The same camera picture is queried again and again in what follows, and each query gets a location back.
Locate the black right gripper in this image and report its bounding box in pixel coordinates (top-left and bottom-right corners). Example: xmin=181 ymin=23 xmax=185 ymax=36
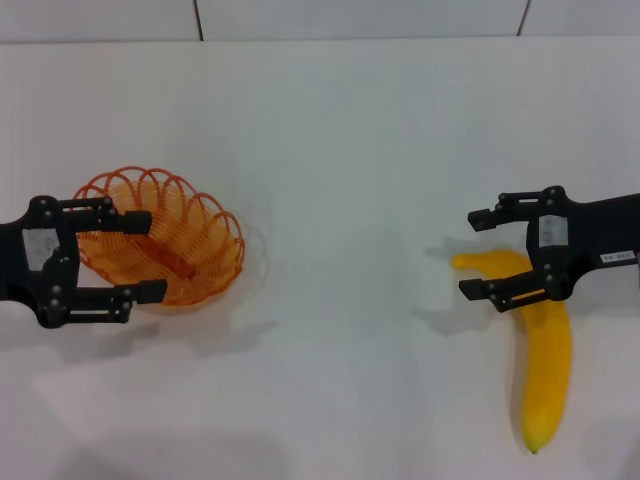
xmin=458 ymin=185 xmax=640 ymax=314

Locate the orange wire oval basket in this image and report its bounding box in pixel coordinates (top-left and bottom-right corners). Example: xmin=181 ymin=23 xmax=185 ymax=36
xmin=72 ymin=167 xmax=246 ymax=307

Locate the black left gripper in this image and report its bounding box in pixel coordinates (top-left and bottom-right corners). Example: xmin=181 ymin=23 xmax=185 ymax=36
xmin=0 ymin=195 xmax=169 ymax=330

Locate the yellow banana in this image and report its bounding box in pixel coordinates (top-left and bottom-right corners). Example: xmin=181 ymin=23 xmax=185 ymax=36
xmin=451 ymin=248 xmax=573 ymax=455

